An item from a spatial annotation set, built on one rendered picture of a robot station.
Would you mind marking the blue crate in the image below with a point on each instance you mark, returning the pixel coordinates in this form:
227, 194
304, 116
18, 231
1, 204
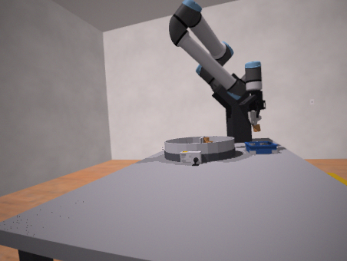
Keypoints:
261, 149

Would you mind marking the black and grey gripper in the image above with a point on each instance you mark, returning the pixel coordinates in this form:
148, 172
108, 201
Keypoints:
252, 110

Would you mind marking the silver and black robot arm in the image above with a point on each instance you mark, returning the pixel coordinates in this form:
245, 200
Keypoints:
210, 68

